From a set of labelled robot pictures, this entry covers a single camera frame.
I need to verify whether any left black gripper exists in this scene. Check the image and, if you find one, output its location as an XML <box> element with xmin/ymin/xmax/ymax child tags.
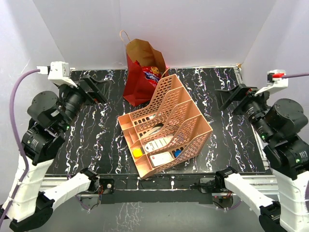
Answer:
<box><xmin>58</xmin><ymin>74</ymin><xmax>111</xmax><ymax>131</ymax></box>

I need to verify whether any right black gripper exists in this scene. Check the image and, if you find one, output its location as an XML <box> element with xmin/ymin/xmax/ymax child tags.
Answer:
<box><xmin>212</xmin><ymin>82</ymin><xmax>274</xmax><ymax>141</ymax></box>

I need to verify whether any red paper bag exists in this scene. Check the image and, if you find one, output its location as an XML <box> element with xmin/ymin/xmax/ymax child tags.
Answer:
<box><xmin>123</xmin><ymin>38</ymin><xmax>169</xmax><ymax>106</ymax></box>

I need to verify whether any red cookie snack bag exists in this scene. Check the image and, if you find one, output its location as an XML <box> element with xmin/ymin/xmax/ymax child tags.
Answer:
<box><xmin>142</xmin><ymin>66</ymin><xmax>161</xmax><ymax>87</ymax></box>

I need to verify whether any pink plastic file organizer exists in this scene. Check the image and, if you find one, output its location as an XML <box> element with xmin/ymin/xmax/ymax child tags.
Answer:
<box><xmin>118</xmin><ymin>74</ymin><xmax>213</xmax><ymax>179</ymax></box>

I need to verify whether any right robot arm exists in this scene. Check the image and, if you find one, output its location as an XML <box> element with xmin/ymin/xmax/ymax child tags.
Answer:
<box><xmin>215</xmin><ymin>84</ymin><xmax>309</xmax><ymax>232</ymax></box>

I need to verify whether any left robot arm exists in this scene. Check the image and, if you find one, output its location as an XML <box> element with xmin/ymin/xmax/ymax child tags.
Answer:
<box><xmin>0</xmin><ymin>75</ymin><xmax>111</xmax><ymax>232</ymax></box>

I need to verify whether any yellow cube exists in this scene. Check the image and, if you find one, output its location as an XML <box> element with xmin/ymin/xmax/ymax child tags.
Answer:
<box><xmin>133</xmin><ymin>148</ymin><xmax>143</xmax><ymax>159</ymax></box>

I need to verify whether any blue cube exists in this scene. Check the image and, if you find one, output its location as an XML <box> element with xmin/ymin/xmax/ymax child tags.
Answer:
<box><xmin>174</xmin><ymin>150</ymin><xmax>182</xmax><ymax>158</ymax></box>

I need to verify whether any white label card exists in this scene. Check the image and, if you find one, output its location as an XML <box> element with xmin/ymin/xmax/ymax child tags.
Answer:
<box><xmin>144</xmin><ymin>136</ymin><xmax>173</xmax><ymax>153</ymax></box>

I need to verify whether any white card pack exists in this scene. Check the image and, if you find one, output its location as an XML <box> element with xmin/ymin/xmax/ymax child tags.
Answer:
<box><xmin>150</xmin><ymin>152</ymin><xmax>174</xmax><ymax>167</ymax></box>

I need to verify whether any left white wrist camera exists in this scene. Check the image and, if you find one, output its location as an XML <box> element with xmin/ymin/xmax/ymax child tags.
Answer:
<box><xmin>36</xmin><ymin>61</ymin><xmax>77</xmax><ymax>87</ymax></box>

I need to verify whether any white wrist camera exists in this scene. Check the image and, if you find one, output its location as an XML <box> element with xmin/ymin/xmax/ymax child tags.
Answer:
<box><xmin>254</xmin><ymin>69</ymin><xmax>288</xmax><ymax>96</ymax></box>
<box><xmin>36</xmin><ymin>61</ymin><xmax>77</xmax><ymax>87</ymax></box>

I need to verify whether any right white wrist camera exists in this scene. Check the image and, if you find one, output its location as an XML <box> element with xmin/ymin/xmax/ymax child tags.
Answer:
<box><xmin>254</xmin><ymin>69</ymin><xmax>288</xmax><ymax>96</ymax></box>

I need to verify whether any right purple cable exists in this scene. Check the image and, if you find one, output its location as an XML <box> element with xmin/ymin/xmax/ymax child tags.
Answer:
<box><xmin>284</xmin><ymin>72</ymin><xmax>309</xmax><ymax>78</ymax></box>

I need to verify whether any purple cable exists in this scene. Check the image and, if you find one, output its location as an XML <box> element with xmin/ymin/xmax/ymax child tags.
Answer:
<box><xmin>284</xmin><ymin>72</ymin><xmax>309</xmax><ymax>78</ymax></box>
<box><xmin>0</xmin><ymin>69</ymin><xmax>41</xmax><ymax>220</ymax></box>

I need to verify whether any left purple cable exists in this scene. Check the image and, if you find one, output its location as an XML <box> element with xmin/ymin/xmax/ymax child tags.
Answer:
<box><xmin>0</xmin><ymin>69</ymin><xmax>41</xmax><ymax>220</ymax></box>

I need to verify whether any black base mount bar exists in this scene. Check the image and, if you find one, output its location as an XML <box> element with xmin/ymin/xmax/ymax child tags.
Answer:
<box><xmin>79</xmin><ymin>173</ymin><xmax>244</xmax><ymax>205</ymax></box>

